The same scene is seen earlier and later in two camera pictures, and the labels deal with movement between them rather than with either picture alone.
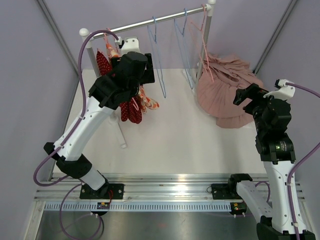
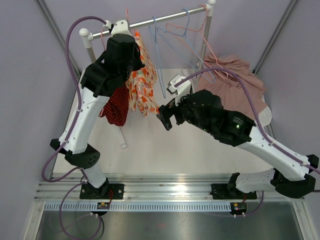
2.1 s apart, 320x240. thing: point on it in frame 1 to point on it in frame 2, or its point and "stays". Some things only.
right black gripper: x=253 y=92 to x=168 y=111
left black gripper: x=148 y=76 to x=138 y=63
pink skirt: x=219 y=77 stays
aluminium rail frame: x=60 y=187 stays
